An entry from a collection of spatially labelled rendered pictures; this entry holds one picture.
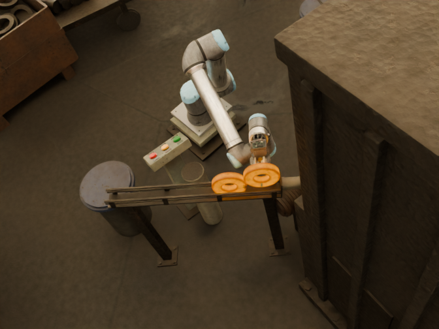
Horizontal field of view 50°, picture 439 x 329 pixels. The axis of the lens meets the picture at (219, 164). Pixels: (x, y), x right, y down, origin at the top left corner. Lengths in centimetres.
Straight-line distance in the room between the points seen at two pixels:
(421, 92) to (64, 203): 267
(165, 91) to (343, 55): 263
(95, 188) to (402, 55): 199
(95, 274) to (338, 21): 224
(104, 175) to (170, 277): 69
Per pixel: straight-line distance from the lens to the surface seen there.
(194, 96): 289
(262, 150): 205
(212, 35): 239
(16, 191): 355
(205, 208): 265
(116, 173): 268
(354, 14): 113
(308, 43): 107
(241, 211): 284
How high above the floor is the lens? 248
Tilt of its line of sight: 55 degrees down
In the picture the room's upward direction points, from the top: 20 degrees counter-clockwise
